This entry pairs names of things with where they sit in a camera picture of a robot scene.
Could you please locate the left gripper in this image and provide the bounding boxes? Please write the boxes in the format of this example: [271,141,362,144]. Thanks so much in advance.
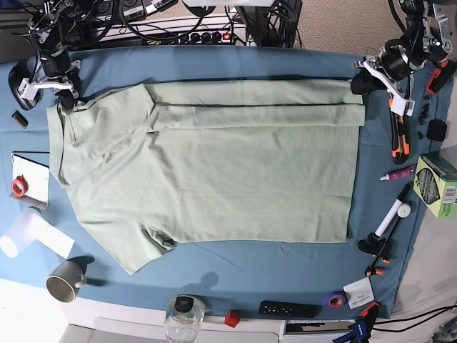
[351,55,407,99]

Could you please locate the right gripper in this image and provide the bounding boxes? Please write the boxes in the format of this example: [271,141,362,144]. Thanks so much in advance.
[34,60,81,115]

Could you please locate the light green T-shirt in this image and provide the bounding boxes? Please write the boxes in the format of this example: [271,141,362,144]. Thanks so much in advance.
[46,79,366,274]

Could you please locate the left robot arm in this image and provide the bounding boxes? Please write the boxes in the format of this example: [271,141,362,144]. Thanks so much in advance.
[351,1,456,116]

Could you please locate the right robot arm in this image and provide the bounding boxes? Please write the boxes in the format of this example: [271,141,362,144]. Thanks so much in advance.
[19,1,93,110]

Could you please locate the black computer mouse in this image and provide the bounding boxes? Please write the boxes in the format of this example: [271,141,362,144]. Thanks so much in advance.
[8,65,40,111]

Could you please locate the white notebook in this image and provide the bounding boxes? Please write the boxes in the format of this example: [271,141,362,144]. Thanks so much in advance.
[10,151,50,211]

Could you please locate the orange black utility knife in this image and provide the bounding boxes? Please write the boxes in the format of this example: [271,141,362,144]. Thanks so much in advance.
[389,111,410,165]

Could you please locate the orange black clamp top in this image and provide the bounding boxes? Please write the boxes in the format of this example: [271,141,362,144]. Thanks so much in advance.
[426,59,456,95]

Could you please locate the black square box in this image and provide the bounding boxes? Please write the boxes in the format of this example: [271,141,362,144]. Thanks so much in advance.
[426,119,448,142]

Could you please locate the purple glue tube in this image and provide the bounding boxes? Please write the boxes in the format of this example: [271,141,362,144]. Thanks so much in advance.
[380,165,415,181]

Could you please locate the red tape roll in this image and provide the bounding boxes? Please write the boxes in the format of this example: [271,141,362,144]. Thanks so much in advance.
[11,175,28,197]

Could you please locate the white black marker pen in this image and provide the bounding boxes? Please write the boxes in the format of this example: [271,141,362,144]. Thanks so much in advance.
[374,183,411,238]

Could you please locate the green cardboard box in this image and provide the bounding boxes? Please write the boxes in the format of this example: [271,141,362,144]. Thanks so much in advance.
[413,152,456,219]

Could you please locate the small white round cap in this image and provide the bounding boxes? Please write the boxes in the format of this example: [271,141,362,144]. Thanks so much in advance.
[397,203,411,219]

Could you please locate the blue table cloth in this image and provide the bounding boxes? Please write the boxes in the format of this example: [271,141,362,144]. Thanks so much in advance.
[1,46,456,318]

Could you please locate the white power strip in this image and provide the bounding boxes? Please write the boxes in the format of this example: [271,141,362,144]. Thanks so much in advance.
[95,14,256,49]

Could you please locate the black orange bar clamp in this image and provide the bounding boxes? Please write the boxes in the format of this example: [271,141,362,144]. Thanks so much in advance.
[358,210,408,277]

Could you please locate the grey ceramic mug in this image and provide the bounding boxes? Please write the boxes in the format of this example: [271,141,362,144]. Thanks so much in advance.
[45,261,87,303]

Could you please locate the white paper card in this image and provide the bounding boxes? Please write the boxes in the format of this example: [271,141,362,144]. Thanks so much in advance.
[343,277,375,309]

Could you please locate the purple tape roll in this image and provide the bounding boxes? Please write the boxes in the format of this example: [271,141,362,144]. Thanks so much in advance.
[322,290,347,308]

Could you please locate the black remote control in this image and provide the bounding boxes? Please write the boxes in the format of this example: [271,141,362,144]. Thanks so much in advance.
[258,300,322,319]

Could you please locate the clear glass jar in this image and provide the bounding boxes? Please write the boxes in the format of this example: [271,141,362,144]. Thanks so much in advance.
[164,294,206,342]

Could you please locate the blue orange clamp bottom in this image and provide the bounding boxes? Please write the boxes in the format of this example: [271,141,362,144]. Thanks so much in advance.
[333,302,381,343]

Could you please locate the small red cube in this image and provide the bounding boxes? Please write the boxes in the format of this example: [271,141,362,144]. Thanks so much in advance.
[224,310,241,328]

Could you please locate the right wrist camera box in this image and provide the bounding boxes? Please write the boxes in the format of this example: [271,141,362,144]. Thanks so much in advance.
[18,78,39,101]

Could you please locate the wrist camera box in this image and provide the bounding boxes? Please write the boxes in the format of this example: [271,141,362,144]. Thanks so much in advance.
[389,96,416,116]
[18,78,39,101]

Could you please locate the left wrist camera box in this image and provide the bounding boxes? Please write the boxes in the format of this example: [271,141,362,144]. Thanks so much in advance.
[389,96,416,116]

